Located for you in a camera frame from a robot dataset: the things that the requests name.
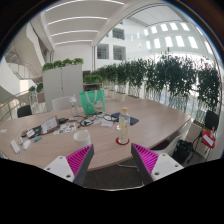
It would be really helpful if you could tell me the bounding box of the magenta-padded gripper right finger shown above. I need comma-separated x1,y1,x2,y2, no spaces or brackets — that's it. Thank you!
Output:
130,143,184,186

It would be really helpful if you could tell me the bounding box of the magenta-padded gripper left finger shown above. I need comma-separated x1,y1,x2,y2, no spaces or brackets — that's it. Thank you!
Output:
43,143,95,187

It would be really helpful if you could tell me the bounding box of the clear drink bottle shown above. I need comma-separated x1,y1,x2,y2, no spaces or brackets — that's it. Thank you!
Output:
117,106,131,145

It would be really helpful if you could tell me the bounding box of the clear plastic water bottle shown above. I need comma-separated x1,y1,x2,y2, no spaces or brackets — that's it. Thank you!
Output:
68,94,79,118

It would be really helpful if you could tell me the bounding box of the white mug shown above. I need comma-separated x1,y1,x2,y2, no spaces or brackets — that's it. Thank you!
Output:
73,129,92,149

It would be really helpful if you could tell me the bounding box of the black backpack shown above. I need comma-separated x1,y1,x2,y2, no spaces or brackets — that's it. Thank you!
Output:
171,139,194,165

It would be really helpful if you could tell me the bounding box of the white chair with curved back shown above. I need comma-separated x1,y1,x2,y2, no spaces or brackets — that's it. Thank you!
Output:
151,118,194,156

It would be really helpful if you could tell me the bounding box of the flat round red coaster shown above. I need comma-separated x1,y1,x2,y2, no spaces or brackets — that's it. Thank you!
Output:
115,136,131,146

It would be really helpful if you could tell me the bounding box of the colourful sticker sheet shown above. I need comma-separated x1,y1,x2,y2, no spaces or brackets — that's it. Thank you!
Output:
53,122,78,136

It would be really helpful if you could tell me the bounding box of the dark blue keyboard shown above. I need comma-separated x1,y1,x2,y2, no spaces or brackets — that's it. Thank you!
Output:
110,111,140,126

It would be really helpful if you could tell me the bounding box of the small black and red case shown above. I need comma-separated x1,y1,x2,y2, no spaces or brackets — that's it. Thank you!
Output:
20,129,36,138

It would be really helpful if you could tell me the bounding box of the green tote bag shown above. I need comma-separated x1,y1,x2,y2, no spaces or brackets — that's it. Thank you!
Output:
78,89,107,116

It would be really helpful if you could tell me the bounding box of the red bag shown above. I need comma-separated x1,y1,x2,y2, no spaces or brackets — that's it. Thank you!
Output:
201,129,216,149

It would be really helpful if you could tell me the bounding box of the white power strip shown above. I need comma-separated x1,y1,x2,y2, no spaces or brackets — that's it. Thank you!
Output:
10,139,22,155

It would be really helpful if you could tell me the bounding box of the black office chair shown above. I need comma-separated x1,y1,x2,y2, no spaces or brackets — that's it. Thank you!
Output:
17,104,33,118

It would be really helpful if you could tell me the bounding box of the black chair with thin legs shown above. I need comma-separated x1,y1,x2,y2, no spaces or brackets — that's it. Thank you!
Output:
194,109,220,161

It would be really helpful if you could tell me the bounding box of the brown planter with green plants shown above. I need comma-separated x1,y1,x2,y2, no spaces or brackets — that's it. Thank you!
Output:
28,82,46,104

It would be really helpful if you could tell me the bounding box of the white cabinet topped with plants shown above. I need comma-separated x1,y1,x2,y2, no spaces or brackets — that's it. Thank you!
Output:
41,57,85,113

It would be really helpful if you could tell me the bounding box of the row of tall green plants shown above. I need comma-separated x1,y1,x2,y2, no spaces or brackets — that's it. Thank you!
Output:
83,53,222,124

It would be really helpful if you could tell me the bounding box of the group of ceiling light strips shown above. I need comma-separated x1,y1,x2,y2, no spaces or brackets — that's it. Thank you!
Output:
46,0,125,46

